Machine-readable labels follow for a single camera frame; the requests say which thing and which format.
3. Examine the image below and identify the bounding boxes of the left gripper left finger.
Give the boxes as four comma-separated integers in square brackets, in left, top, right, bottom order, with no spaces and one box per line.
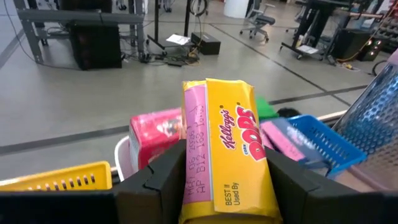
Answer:
[0,139,188,224]

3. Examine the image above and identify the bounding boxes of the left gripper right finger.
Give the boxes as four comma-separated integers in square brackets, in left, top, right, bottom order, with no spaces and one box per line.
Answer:
[265,147,398,224]

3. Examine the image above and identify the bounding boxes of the red cereal box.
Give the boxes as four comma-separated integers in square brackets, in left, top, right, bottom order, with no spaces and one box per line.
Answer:
[129,107,184,171]

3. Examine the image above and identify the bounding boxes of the purple Raisin Bran box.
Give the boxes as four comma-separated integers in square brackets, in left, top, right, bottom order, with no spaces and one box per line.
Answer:
[259,120,305,162]

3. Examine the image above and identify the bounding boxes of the yellow Corn Pops box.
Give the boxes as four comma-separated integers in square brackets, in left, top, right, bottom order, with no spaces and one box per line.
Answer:
[179,77,283,224]

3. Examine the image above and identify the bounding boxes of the green cereal box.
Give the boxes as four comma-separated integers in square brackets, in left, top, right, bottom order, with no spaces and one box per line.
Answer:
[255,96,280,121]

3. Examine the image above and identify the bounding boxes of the white plastic basket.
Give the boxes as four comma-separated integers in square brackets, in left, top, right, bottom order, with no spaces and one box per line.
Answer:
[114,135,137,183]

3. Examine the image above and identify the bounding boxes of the blue plastic basket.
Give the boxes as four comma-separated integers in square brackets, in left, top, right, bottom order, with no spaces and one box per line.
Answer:
[287,114,368,180]

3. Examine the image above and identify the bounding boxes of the yellow plastic basket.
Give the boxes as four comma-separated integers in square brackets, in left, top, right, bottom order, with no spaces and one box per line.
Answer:
[0,161,113,192]

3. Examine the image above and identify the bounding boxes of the white paper sheet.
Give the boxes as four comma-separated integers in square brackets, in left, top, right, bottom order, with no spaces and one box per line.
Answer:
[297,44,320,55]
[165,33,191,46]

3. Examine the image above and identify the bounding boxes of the large black equipment box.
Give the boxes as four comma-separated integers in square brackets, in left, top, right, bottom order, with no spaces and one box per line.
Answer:
[68,20,123,71]

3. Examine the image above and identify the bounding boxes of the black box with lights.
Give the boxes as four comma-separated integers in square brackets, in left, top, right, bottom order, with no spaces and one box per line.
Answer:
[331,27,385,62]

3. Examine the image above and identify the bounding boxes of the small black box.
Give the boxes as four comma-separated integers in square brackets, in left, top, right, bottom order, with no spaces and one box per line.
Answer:
[190,32,221,56]

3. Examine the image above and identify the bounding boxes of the storage shelf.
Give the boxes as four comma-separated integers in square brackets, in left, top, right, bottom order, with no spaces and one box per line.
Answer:
[379,15,398,54]

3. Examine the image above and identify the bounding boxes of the black wheeled cart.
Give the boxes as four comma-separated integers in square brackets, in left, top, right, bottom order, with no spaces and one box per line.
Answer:
[279,0,352,62]

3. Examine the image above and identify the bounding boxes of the grey office chair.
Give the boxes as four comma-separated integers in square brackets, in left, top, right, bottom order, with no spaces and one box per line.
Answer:
[239,0,277,43]

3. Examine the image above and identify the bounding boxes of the grey metal table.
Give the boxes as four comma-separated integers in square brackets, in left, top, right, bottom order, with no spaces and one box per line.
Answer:
[14,0,147,71]

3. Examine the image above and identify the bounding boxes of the white cylindrical bin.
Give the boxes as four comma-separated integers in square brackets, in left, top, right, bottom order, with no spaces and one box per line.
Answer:
[223,0,249,19]

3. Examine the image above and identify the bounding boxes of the tangled floor cables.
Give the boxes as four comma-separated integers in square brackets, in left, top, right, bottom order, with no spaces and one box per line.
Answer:
[124,46,201,68]

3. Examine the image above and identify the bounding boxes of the black metal stand frame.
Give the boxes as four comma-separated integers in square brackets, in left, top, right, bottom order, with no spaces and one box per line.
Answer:
[146,0,193,51]

